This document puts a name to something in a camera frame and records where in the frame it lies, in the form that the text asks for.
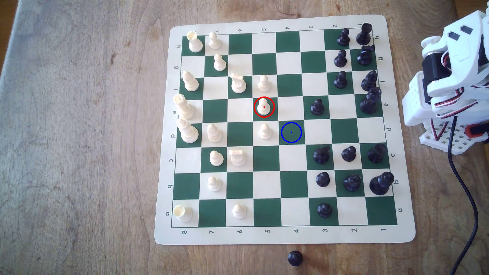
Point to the green and cream chess mat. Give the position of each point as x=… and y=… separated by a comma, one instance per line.
x=267, y=229

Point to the black pawn chess piece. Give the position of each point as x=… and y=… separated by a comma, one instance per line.
x=348, y=154
x=324, y=211
x=317, y=108
x=343, y=38
x=323, y=180
x=295, y=259
x=340, y=60
x=340, y=81

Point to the black king chess piece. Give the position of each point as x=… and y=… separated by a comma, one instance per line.
x=369, y=103

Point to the white queen chess piece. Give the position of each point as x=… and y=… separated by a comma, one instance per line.
x=185, y=109

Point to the white pawn chess piece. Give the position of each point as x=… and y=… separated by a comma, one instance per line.
x=215, y=42
x=264, y=132
x=264, y=84
x=219, y=63
x=264, y=107
x=214, y=184
x=239, y=212
x=216, y=159

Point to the black queen chess piece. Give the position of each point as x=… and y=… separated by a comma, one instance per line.
x=380, y=184

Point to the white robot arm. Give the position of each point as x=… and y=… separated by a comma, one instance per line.
x=470, y=49

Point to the white bishop chess piece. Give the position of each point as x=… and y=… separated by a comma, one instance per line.
x=214, y=134
x=190, y=83

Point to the black bishop chess piece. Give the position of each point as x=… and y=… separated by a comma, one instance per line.
x=376, y=154
x=368, y=82

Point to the black knight chess piece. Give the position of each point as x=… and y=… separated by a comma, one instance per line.
x=365, y=56
x=321, y=155

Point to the white rook chess piece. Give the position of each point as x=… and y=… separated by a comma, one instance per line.
x=195, y=44
x=183, y=214

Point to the white knight chess piece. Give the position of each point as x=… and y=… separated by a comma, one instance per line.
x=237, y=158
x=238, y=84

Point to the orange table clamp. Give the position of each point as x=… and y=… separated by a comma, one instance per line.
x=475, y=130

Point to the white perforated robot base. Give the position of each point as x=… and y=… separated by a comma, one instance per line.
x=458, y=143

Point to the white king chess piece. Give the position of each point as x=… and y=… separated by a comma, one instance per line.
x=188, y=132

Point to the black rook chess piece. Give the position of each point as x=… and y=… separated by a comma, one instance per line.
x=363, y=35
x=351, y=183

